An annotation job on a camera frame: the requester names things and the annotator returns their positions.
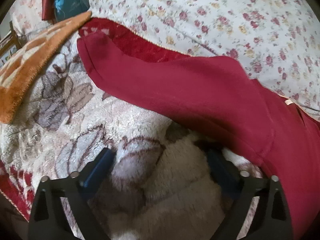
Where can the dark red garment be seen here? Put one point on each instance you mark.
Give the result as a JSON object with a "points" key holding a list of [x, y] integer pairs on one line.
{"points": [[214, 96]]}

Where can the orange checkered fuzzy cushion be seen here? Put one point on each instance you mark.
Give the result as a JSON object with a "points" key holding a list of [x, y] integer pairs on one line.
{"points": [[19, 72]]}

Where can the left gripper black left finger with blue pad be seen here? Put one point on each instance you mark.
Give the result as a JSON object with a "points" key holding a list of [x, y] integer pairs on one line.
{"points": [[48, 219]]}

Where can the cream red leaf-pattern blanket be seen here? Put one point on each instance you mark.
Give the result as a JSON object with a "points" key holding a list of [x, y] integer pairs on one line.
{"points": [[159, 186]]}

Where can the blue plastic bag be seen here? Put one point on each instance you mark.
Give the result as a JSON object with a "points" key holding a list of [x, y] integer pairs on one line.
{"points": [[64, 9]]}

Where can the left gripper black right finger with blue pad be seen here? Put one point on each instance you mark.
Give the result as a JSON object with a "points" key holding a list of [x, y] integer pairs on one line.
{"points": [[258, 210]]}

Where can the white floral duvet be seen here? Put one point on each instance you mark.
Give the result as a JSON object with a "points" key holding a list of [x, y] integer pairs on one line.
{"points": [[276, 41]]}

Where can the pale floral pillow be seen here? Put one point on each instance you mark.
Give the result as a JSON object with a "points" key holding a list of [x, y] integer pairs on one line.
{"points": [[26, 17]]}

